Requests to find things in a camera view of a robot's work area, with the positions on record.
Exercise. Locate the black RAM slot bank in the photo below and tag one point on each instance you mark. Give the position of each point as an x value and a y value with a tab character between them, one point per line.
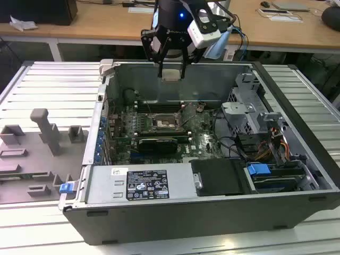
162	134
159	106

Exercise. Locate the grey flat laptop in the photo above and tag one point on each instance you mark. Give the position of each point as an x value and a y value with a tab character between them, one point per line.
290	5

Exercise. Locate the black box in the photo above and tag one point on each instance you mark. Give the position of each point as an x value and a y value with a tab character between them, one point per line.
40	10

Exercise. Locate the grey parts rack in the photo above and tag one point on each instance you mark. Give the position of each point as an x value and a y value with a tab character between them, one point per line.
32	159

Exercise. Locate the silver power supply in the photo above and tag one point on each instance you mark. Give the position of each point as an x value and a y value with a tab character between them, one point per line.
106	183

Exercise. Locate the black power adapter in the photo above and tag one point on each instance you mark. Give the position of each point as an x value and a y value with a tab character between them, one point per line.
127	4

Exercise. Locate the white paper sheet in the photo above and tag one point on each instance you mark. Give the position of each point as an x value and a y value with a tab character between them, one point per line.
285	18

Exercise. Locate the black round object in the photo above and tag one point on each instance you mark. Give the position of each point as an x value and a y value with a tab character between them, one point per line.
332	18

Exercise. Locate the black plastic shroud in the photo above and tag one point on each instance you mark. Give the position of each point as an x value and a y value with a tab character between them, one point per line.
217	176

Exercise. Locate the green motherboard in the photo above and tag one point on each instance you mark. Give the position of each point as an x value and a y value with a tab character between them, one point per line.
204	144

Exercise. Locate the silver drive cage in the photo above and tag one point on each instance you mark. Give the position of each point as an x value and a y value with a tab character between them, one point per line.
239	109

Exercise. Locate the green RAM stick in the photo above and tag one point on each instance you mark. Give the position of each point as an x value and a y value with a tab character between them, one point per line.
16	176

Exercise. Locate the CPU socket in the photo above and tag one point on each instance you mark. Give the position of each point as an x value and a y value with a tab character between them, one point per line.
162	124

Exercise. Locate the small grey box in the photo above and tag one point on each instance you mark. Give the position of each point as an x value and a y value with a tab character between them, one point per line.
106	1

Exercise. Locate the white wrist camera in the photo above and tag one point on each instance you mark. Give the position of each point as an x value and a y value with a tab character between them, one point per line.
204	40

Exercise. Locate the white flat strip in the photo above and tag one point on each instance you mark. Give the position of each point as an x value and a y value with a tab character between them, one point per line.
142	10

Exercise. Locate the silver metal disk bay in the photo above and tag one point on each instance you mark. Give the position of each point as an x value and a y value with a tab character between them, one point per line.
308	182

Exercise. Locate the black open PC case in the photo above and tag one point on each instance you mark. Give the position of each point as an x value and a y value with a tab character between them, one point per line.
186	220

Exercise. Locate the crumpled white paper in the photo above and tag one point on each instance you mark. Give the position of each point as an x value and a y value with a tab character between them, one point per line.
22	24

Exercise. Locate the silver square CPU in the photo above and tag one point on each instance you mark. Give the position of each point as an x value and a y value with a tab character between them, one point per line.
170	75

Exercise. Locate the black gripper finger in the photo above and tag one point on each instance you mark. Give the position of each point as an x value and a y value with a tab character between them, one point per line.
183	69
154	45

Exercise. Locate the wooden desk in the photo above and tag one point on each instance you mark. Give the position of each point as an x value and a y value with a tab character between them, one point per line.
106	21

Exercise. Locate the hard disk in blue carrier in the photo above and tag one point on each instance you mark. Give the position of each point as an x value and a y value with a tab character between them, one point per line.
257	169

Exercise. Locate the white flat device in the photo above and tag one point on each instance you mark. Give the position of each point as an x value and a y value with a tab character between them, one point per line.
273	11

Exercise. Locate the blue case latch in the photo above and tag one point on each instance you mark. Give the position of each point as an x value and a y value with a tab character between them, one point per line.
66	188

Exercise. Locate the black graphics card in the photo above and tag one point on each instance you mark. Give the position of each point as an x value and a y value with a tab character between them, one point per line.
156	145

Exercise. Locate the black computer mouse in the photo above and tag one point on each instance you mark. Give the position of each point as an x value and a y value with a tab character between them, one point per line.
264	4

